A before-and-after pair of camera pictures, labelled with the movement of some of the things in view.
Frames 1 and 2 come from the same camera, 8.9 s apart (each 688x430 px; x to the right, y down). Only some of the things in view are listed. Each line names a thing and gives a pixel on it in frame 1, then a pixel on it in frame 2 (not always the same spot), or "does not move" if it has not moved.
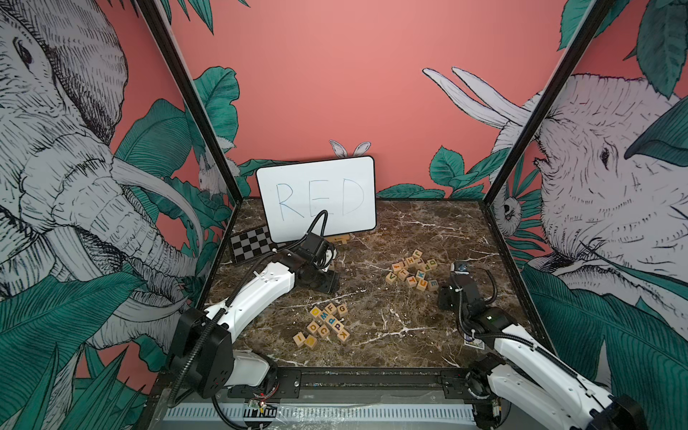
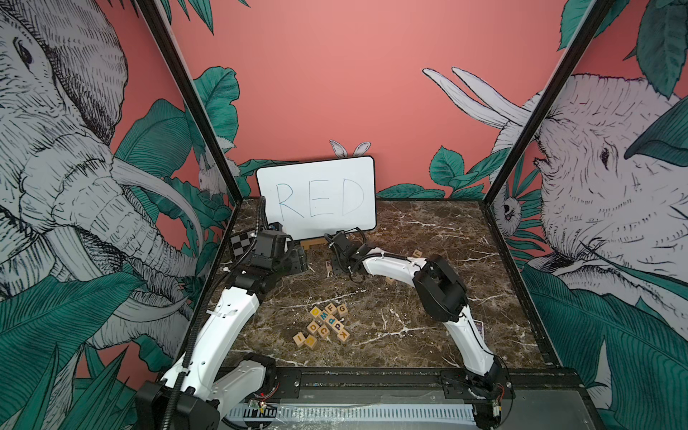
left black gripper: x=331 y=284 -> x=297 y=259
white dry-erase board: x=291 y=195 does not move
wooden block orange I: x=299 y=339 does not move
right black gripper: x=443 y=294 -> x=335 y=267
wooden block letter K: x=343 y=335 does not move
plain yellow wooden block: x=310 y=340 does not move
